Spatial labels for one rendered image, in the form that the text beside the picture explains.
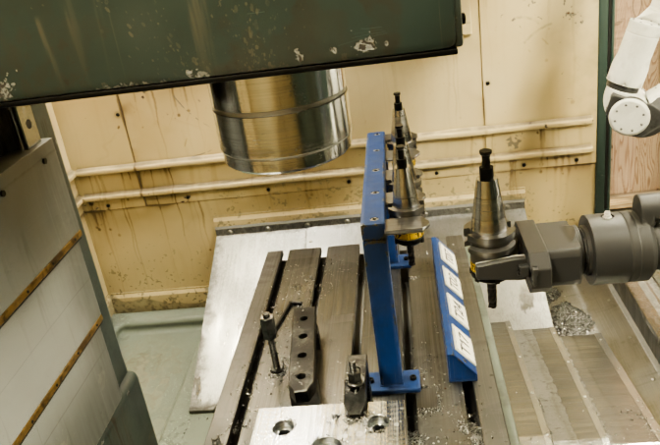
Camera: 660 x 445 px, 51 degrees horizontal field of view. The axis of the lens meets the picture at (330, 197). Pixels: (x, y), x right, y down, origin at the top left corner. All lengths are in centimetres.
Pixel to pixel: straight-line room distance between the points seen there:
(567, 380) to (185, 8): 113
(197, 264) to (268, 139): 140
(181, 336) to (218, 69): 152
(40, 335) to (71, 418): 17
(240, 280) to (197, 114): 47
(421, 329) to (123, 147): 104
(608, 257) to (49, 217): 82
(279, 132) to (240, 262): 124
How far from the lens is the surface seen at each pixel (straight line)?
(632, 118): 152
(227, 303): 190
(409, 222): 110
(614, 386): 156
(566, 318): 187
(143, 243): 214
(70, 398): 123
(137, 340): 218
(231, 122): 76
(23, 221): 110
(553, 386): 152
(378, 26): 66
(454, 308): 137
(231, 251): 200
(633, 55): 152
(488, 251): 86
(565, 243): 88
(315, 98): 75
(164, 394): 192
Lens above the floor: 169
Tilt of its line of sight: 23 degrees down
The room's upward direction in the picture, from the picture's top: 8 degrees counter-clockwise
